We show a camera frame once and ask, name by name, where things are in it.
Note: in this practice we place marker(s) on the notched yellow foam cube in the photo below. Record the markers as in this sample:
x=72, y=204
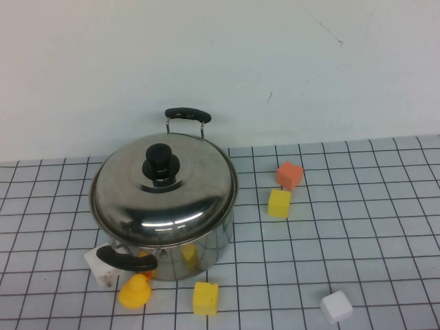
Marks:
x=205, y=299

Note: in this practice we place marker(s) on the clean white foam cube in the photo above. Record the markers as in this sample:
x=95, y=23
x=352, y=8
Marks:
x=337, y=307

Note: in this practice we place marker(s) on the yellow rubber duck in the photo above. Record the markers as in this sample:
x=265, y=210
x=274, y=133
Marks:
x=134, y=292

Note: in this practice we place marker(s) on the white black-grid tablecloth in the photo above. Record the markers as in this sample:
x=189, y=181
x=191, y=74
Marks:
x=343, y=240

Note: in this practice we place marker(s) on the plain yellow foam cube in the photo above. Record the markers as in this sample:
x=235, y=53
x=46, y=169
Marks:
x=279, y=203

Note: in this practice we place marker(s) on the stainless steel pot lid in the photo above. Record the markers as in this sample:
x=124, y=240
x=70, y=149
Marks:
x=161, y=206

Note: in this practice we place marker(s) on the orange foam cube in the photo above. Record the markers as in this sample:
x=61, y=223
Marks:
x=289, y=175

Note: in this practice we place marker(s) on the dirty white foam block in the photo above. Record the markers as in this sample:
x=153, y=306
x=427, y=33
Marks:
x=99, y=271

